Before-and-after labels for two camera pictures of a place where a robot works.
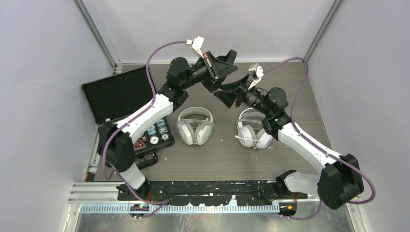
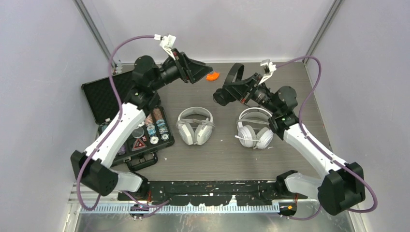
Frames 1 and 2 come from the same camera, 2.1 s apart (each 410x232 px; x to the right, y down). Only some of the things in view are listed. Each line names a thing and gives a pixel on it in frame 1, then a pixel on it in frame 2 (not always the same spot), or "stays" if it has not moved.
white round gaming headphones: (252, 132) stays
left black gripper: (216, 68) -> (190, 70)
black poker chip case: (112, 98) stays
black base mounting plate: (210, 193) stays
